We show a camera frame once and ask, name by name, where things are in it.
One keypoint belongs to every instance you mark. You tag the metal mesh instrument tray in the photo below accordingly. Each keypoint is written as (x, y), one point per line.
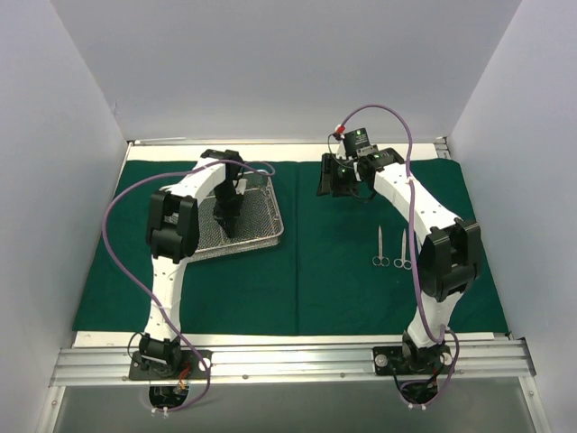
(259, 225)

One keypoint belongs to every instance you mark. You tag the steel surgical scissors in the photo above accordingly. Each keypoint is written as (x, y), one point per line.
(403, 262)

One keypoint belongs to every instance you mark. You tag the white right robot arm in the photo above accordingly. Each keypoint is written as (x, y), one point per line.
(444, 249)

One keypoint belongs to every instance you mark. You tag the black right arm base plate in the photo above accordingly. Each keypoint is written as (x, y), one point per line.
(403, 361)

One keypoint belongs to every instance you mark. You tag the steel forceps long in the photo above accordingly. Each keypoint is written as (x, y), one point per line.
(380, 260)

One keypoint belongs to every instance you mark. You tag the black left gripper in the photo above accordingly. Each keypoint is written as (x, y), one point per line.
(226, 207)

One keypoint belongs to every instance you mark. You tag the aluminium front rail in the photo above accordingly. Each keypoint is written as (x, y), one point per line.
(268, 360)

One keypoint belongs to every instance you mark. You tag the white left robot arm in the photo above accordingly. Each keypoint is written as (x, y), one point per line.
(173, 233)

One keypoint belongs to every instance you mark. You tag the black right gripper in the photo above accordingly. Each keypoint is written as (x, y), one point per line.
(327, 176)

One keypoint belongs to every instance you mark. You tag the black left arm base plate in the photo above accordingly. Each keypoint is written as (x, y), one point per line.
(186, 366)

